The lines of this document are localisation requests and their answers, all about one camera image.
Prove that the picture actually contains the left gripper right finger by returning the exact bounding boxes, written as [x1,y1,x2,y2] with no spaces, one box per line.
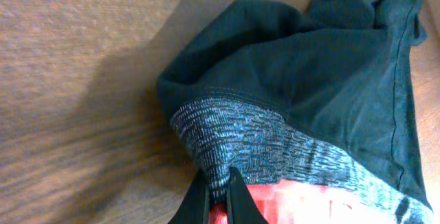
[226,167,268,224]

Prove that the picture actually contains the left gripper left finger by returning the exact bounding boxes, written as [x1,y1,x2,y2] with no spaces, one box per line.
[168,169,210,224]

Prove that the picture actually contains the black leggings with grey-red waistband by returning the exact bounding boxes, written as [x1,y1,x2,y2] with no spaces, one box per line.
[157,0,435,223]

